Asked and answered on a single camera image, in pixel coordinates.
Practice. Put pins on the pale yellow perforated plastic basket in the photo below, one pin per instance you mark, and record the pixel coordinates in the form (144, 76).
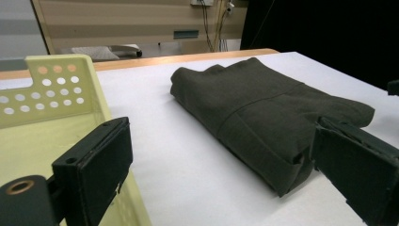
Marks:
(47, 141)

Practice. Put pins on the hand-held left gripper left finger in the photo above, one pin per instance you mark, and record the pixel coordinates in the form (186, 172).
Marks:
(94, 166)

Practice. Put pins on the white and black device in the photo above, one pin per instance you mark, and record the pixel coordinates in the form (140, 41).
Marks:
(103, 51)

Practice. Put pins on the dark olive garment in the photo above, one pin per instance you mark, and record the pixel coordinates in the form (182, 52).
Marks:
(251, 109)

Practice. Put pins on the white cabinet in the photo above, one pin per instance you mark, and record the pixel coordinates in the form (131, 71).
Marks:
(19, 25)

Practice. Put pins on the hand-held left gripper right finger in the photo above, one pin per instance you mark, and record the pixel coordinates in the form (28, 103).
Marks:
(360, 169)

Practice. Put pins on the black curtain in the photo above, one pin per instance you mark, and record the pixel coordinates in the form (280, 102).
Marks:
(329, 31)

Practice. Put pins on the white power strip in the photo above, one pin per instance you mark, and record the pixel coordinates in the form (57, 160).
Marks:
(201, 2)

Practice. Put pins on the light wooden desk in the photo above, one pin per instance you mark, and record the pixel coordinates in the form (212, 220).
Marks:
(125, 19)

